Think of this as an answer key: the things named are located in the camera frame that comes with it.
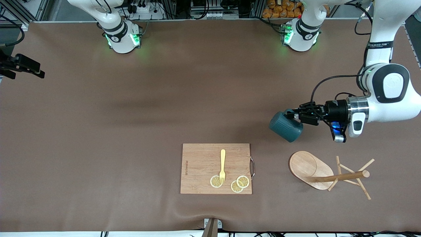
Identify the dark green ribbed cup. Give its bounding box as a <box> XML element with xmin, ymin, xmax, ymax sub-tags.
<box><xmin>269</xmin><ymin>111</ymin><xmax>304</xmax><ymax>143</ymax></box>

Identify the wooden cup rack tree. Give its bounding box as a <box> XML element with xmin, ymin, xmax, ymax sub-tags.
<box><xmin>288</xmin><ymin>151</ymin><xmax>375</xmax><ymax>200</ymax></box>

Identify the brown table cover sheet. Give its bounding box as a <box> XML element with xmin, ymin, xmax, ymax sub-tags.
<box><xmin>0</xmin><ymin>18</ymin><xmax>421</xmax><ymax>232</ymax></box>

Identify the yellow plastic fork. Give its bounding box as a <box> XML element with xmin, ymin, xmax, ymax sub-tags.
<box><xmin>219</xmin><ymin>149</ymin><xmax>227</xmax><ymax>185</ymax></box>

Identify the pile of orange items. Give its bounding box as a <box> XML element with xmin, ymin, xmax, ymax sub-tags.
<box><xmin>262</xmin><ymin>0</ymin><xmax>305</xmax><ymax>18</ymax></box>

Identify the bamboo cutting board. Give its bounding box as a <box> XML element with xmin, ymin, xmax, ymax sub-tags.
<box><xmin>180</xmin><ymin>143</ymin><xmax>253</xmax><ymax>195</ymax></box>

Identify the white power strip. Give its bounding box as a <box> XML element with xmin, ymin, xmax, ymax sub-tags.
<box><xmin>127</xmin><ymin>3</ymin><xmax>152</xmax><ymax>13</ymax></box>

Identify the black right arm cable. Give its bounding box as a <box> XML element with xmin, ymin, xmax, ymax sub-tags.
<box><xmin>0</xmin><ymin>15</ymin><xmax>25</xmax><ymax>46</ymax></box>

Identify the aluminium frame post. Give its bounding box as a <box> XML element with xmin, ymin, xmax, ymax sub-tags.
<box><xmin>0</xmin><ymin>0</ymin><xmax>50</xmax><ymax>32</ymax></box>

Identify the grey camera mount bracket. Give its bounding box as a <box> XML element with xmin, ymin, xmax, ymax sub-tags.
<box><xmin>201</xmin><ymin>218</ymin><xmax>223</xmax><ymax>237</ymax></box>

